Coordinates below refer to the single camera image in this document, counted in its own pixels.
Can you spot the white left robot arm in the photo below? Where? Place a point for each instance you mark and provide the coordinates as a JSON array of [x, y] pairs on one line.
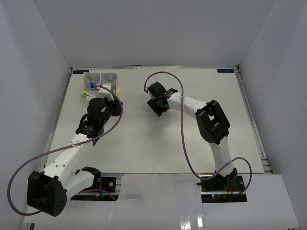
[[49, 190]]

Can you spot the black table logo label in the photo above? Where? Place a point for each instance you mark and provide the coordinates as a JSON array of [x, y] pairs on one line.
[[225, 70], [80, 71]]

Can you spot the white marker yellow cap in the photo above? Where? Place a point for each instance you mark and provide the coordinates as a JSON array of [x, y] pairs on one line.
[[87, 93]]

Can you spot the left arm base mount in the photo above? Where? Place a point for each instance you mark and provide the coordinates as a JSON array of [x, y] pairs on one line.
[[89, 183]]

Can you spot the aluminium table edge rail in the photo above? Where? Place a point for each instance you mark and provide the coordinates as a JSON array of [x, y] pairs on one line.
[[263, 156]]

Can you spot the white marker orange cap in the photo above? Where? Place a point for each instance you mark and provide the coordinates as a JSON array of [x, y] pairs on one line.
[[86, 97]]

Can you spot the white front cover panel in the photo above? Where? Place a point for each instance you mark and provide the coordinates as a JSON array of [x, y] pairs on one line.
[[173, 202]]

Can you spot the white organizer box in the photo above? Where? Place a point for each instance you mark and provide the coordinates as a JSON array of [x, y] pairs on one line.
[[104, 79], [86, 85]]

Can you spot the thin yellow highlighter pen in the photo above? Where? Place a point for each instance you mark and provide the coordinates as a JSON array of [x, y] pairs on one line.
[[86, 77]]

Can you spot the white left organizer box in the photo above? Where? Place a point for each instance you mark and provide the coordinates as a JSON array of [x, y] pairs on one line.
[[86, 85]]

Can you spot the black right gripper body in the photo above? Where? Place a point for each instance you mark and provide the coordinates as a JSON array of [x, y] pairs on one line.
[[156, 107]]

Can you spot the yellow highlighter body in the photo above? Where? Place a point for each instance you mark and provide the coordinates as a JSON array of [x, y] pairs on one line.
[[119, 92]]

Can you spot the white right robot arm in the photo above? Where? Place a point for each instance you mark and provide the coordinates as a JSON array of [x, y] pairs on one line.
[[211, 120]]

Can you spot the black left table logo label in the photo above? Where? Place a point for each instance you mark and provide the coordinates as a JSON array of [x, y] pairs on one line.
[[80, 71]]

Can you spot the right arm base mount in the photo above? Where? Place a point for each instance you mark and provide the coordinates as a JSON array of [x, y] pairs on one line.
[[223, 190]]

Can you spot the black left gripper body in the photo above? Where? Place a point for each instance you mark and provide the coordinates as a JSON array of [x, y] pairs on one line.
[[112, 109]]

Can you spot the white right organizer box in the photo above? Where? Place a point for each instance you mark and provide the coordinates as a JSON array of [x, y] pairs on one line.
[[104, 79]]

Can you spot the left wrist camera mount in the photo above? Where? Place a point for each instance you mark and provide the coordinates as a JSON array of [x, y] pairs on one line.
[[104, 91]]

